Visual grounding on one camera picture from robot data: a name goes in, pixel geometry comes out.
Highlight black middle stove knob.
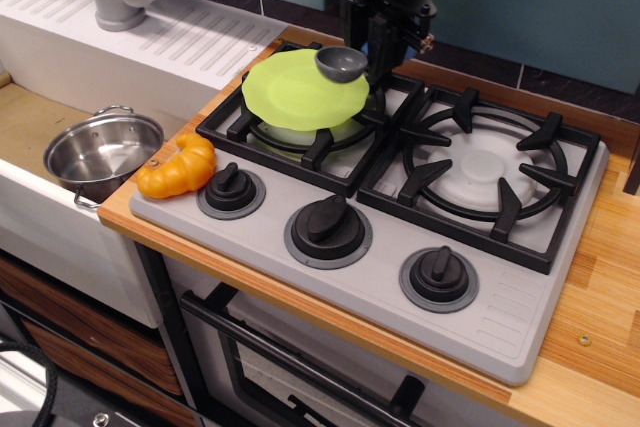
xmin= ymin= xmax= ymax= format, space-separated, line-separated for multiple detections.
xmin=284 ymin=195 xmax=373 ymax=270

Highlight black right burner grate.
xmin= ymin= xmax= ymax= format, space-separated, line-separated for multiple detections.
xmin=357 ymin=86 xmax=609 ymax=274

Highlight black left stove knob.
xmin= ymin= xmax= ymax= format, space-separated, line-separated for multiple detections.
xmin=197 ymin=162 xmax=266 ymax=221

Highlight black left burner grate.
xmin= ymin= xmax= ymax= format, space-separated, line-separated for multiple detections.
xmin=196 ymin=41 xmax=425 ymax=196

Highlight wooden drawer fronts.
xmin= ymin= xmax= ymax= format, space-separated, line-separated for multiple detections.
xmin=1 ymin=252 xmax=197 ymax=426

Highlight black stove knob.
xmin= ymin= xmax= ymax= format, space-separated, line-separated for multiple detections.
xmin=284 ymin=195 xmax=373 ymax=270
xmin=197 ymin=162 xmax=266 ymax=221
xmin=399 ymin=246 xmax=479 ymax=314

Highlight toy oven door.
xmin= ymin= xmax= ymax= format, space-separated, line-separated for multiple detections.
xmin=178 ymin=283 xmax=511 ymax=426

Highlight grey spoon with blue handle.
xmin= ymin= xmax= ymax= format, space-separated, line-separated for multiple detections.
xmin=314 ymin=46 xmax=368 ymax=83

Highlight black braided cable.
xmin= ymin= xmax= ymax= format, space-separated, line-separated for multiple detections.
xmin=0 ymin=341 xmax=60 ymax=427

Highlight orange plastic croissant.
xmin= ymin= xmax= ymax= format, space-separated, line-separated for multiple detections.
xmin=137 ymin=133 xmax=216 ymax=199

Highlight black right stove knob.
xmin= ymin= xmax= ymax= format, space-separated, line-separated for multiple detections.
xmin=399 ymin=246 xmax=479 ymax=314

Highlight black burner grate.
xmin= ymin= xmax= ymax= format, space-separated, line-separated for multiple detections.
xmin=196 ymin=41 xmax=425 ymax=196
xmin=357 ymin=86 xmax=609 ymax=274

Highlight black oven door handle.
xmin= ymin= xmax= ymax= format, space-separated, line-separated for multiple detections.
xmin=180 ymin=291 xmax=424 ymax=426

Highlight white toy sink unit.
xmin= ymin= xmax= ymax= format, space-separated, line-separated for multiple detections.
xmin=1 ymin=0 xmax=285 ymax=328

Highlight grey toy stove top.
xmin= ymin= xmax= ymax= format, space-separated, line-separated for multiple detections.
xmin=128 ymin=38 xmax=610 ymax=388

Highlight stainless steel pot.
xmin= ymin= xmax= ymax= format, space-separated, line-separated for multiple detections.
xmin=43 ymin=104 xmax=164 ymax=209

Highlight lime green plastic plate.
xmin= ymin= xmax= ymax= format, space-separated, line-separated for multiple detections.
xmin=242 ymin=49 xmax=370 ymax=131

